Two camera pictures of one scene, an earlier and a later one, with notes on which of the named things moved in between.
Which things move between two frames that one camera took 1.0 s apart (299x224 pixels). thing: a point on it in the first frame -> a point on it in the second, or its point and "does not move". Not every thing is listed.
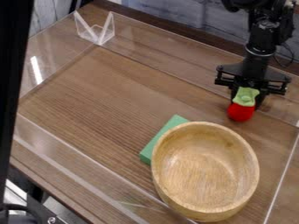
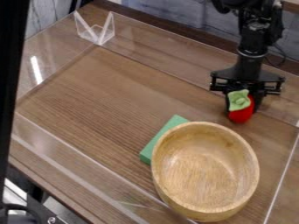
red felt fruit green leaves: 242,107 does not move
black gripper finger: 234,90 -> 227,102
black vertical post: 16,13 does not move
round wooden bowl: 204,171 does not move
